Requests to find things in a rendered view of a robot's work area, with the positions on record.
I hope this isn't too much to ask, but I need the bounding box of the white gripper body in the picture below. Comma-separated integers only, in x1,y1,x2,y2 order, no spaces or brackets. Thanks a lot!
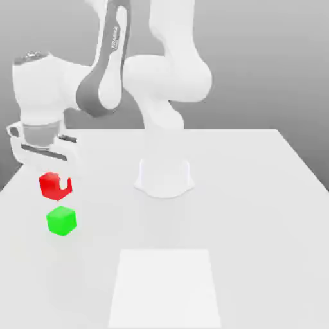
10,136,81,178

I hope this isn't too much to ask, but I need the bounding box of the small red cube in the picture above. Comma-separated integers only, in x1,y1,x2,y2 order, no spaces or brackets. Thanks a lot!
38,171,73,202

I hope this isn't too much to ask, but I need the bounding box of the small green cube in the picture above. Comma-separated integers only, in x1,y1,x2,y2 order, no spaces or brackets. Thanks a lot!
46,205,78,237

